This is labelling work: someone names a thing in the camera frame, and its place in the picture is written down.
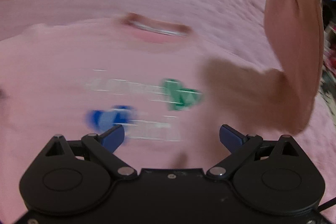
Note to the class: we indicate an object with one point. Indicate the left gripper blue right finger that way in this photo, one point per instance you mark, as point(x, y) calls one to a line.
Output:
point(241, 148)

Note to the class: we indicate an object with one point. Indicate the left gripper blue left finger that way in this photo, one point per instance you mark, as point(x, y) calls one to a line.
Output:
point(102, 148)

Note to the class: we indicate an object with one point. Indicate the pink sweatshirt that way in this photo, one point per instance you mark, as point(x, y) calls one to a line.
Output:
point(170, 71)

